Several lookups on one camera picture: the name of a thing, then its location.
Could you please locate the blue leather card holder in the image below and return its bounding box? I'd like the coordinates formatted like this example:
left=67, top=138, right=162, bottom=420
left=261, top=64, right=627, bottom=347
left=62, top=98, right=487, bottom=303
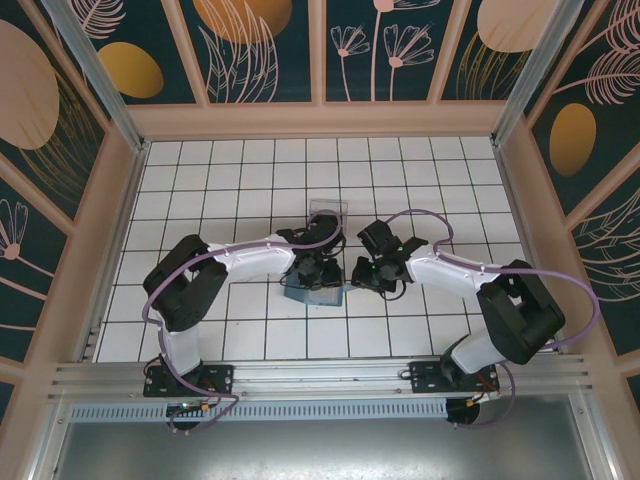
left=282, top=278, right=347, bottom=308

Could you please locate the grey metal sheet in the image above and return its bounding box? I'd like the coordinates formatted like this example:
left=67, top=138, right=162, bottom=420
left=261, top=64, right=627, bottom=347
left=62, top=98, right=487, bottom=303
left=47, top=419, right=609, bottom=480

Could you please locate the small green circuit board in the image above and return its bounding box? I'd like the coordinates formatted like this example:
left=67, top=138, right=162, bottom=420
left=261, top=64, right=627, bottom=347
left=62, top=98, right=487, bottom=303
left=166, top=399, right=214, bottom=419

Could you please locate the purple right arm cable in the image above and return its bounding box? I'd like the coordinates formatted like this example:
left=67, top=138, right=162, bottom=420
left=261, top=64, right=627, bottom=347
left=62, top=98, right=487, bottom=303
left=379, top=207, right=601, bottom=431

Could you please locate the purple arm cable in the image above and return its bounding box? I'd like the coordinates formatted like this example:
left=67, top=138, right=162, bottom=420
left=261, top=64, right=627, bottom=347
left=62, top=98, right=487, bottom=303
left=379, top=207, right=601, bottom=431
left=141, top=208, right=347, bottom=435

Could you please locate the aluminium mounting rail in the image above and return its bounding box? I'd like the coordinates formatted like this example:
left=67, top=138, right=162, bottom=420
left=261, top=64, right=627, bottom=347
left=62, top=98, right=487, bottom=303
left=48, top=353, right=597, bottom=401

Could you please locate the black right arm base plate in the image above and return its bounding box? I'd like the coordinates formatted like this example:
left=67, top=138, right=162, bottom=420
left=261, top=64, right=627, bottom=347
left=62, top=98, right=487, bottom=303
left=408, top=358, right=501, bottom=396

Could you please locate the slotted grey cable duct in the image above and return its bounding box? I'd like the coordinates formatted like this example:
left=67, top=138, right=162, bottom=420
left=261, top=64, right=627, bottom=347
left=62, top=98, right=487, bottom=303
left=67, top=398, right=450, bottom=422

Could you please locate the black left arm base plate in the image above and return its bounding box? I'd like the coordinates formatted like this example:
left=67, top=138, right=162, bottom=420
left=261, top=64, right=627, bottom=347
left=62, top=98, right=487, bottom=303
left=143, top=363, right=236, bottom=400

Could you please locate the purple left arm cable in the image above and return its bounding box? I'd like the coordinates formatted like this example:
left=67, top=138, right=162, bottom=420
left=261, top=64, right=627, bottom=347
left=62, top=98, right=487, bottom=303
left=141, top=208, right=347, bottom=435

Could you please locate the aluminium frame post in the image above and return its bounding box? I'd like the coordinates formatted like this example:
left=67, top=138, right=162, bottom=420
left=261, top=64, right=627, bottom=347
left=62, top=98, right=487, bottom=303
left=491, top=0, right=576, bottom=147
left=40, top=0, right=150, bottom=154

